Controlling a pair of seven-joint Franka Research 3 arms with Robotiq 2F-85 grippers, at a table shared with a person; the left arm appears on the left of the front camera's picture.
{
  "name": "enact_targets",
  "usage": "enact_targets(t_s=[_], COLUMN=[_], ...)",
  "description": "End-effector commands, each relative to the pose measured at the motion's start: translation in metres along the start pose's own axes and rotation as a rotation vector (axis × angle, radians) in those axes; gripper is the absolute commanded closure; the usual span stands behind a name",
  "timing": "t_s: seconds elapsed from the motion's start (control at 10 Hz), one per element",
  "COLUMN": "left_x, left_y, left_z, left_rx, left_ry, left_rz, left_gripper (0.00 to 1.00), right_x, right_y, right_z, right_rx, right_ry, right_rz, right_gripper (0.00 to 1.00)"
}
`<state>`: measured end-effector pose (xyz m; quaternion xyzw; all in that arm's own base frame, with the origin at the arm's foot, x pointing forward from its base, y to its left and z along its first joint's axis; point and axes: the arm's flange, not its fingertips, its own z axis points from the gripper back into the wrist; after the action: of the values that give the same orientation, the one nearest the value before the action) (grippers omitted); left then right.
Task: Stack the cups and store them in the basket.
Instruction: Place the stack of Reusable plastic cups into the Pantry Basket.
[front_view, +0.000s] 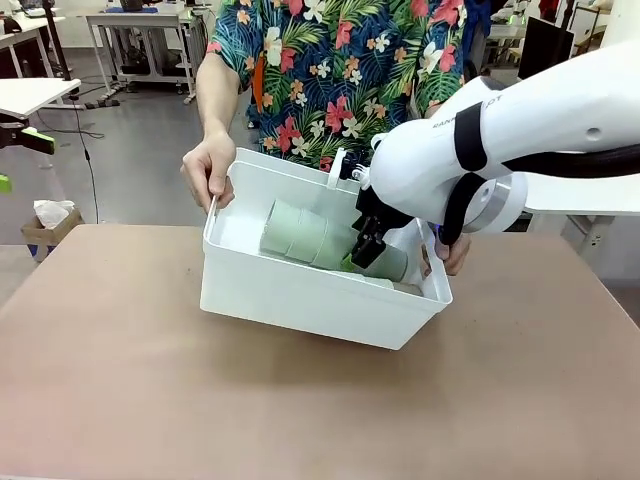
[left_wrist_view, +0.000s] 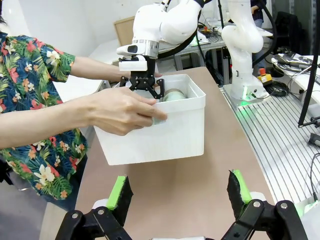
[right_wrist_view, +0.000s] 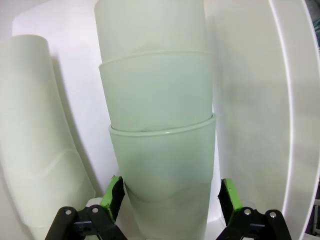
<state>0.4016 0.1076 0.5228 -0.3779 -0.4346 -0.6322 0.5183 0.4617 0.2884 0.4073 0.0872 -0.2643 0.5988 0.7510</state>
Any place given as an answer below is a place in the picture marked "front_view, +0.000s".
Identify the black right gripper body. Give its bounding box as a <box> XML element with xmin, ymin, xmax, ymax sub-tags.
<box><xmin>355</xmin><ymin>187</ymin><xmax>414</xmax><ymax>236</ymax></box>

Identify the white plastic basket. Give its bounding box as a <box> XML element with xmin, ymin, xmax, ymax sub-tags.
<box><xmin>199</xmin><ymin>147</ymin><xmax>454</xmax><ymax>352</ymax></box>

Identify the person's right forearm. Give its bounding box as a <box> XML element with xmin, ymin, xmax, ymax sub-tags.
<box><xmin>194</xmin><ymin>51</ymin><xmax>241</xmax><ymax>142</ymax></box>

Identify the person's left hand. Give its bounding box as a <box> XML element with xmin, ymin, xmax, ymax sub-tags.
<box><xmin>434</xmin><ymin>232</ymin><xmax>473</xmax><ymax>278</ymax></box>

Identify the person's right hand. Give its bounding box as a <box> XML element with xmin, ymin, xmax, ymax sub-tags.
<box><xmin>180</xmin><ymin>131</ymin><xmax>238</xmax><ymax>213</ymax></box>

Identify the white table with clamp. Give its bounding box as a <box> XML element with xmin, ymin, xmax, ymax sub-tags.
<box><xmin>0</xmin><ymin>78</ymin><xmax>82</xmax><ymax>121</ymax></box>

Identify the crumpled white paper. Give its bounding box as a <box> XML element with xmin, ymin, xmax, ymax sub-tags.
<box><xmin>33</xmin><ymin>199</ymin><xmax>76</xmax><ymax>230</ymax></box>

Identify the cardboard box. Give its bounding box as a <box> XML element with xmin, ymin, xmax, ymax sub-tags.
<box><xmin>20</xmin><ymin>205</ymin><xmax>86</xmax><ymax>264</ymax></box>

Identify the white desk dark cabinet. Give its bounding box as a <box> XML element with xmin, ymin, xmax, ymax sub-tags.
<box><xmin>0</xmin><ymin>14</ymin><xmax>69</xmax><ymax>80</ymax></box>

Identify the black stand pole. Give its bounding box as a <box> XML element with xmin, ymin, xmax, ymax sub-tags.
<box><xmin>42</xmin><ymin>0</ymin><xmax>72</xmax><ymax>81</ymax></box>

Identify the person in floral shirt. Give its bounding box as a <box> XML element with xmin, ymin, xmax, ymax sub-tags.
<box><xmin>206</xmin><ymin>0</ymin><xmax>470</xmax><ymax>174</ymax></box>

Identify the blue jacket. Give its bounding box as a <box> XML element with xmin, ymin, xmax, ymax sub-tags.
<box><xmin>467</xmin><ymin>0</ymin><xmax>495</xmax><ymax>81</ymax></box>

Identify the black computer monitor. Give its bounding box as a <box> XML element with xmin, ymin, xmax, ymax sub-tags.
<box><xmin>517</xmin><ymin>15</ymin><xmax>576</xmax><ymax>81</ymax></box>

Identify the black floor cable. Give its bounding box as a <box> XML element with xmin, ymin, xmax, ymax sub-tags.
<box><xmin>73</xmin><ymin>97</ymin><xmax>102</xmax><ymax>225</ymax></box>

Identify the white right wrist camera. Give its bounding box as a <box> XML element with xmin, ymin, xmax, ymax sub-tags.
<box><xmin>327</xmin><ymin>147</ymin><xmax>374</xmax><ymax>192</ymax></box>

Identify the white metal-frame desk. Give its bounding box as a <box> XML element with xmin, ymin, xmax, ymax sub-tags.
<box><xmin>85</xmin><ymin>9</ymin><xmax>209</xmax><ymax>105</ymax></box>

